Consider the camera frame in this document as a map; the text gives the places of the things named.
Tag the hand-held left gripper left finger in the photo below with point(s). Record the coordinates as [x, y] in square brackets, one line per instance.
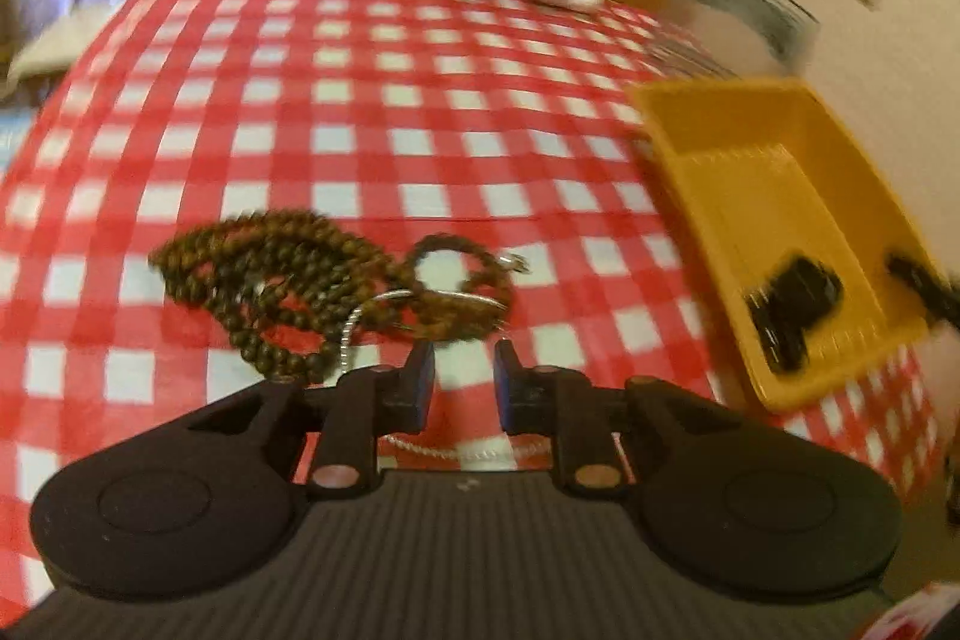
[424, 381]

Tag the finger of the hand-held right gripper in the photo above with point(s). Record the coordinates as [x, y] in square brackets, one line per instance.
[926, 289]

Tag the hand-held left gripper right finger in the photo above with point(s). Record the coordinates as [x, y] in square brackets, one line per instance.
[506, 385]

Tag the yellow plastic tray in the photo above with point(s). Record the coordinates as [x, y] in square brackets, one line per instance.
[750, 183]

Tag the red white checked tablecloth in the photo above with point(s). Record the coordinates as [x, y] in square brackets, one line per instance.
[375, 123]

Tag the red white cloth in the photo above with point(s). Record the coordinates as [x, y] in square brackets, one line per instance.
[907, 614]

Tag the blue patterned cloth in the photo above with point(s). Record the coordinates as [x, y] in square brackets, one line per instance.
[11, 138]

